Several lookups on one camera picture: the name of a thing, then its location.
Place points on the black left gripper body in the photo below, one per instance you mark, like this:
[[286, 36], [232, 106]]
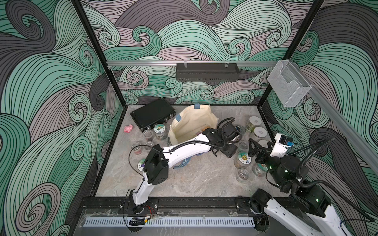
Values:
[[228, 150]]

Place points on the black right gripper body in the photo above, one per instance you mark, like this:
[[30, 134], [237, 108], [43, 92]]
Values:
[[271, 162]]

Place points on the clear teal rim jar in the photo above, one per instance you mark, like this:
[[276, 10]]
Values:
[[259, 169]]

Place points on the teal sunflower lid jar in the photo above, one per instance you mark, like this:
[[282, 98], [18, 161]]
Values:
[[242, 160]]

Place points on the green label seed jar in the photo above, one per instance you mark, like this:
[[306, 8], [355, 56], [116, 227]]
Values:
[[252, 123]]

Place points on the beige canvas tote bag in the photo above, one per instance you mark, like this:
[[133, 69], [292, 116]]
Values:
[[192, 121]]

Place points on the clear small seed jar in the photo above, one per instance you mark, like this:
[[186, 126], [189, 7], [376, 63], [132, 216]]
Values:
[[148, 135]]

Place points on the purple eggplant label jar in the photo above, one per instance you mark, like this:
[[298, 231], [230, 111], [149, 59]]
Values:
[[141, 165]]

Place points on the red label seed jar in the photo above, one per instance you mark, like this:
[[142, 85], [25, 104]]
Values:
[[136, 148]]

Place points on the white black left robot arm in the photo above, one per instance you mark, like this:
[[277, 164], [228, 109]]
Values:
[[160, 160]]

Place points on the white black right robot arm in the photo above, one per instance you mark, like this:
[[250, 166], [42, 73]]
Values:
[[307, 211]]

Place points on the teal label seed jar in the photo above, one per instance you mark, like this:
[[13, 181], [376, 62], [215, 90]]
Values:
[[160, 131]]

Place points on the black hard case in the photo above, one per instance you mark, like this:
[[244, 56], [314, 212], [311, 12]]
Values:
[[152, 114]]

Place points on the pink small toy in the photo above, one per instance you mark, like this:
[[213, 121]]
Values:
[[128, 128]]

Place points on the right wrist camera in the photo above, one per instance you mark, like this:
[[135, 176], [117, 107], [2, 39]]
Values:
[[282, 145]]

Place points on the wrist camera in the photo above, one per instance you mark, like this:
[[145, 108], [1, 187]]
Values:
[[230, 132], [282, 145]]

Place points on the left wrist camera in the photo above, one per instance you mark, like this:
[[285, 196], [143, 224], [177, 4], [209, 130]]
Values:
[[230, 132]]

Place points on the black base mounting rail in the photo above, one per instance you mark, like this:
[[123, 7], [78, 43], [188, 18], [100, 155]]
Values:
[[156, 205]]

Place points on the clear acrylic wall box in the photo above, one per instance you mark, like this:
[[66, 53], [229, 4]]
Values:
[[289, 83]]

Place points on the aluminium wall rail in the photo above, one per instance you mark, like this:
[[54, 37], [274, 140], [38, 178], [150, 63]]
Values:
[[174, 63]]

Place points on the black perforated wall shelf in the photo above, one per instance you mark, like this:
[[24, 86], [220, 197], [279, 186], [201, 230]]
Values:
[[207, 73]]

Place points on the white slotted cable duct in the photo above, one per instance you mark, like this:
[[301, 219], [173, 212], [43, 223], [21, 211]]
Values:
[[243, 222]]

